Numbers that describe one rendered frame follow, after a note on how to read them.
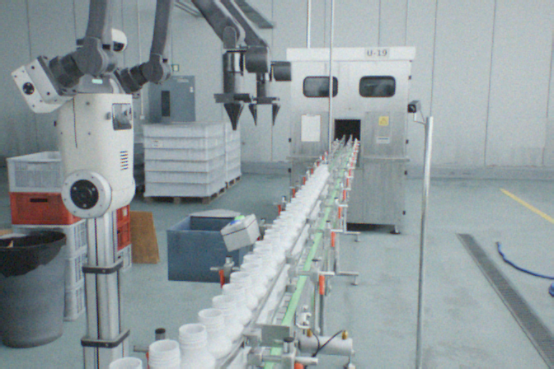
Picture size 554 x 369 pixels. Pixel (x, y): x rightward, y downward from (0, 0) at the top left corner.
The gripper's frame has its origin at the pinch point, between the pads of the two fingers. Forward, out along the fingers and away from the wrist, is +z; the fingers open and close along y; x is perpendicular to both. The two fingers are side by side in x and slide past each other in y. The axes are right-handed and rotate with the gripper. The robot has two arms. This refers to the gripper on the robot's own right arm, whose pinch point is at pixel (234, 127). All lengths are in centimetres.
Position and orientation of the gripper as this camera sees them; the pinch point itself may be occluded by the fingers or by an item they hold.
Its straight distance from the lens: 153.5
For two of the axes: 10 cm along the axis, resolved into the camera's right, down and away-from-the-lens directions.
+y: 10.0, 0.0, -0.9
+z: 0.1, 9.9, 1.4
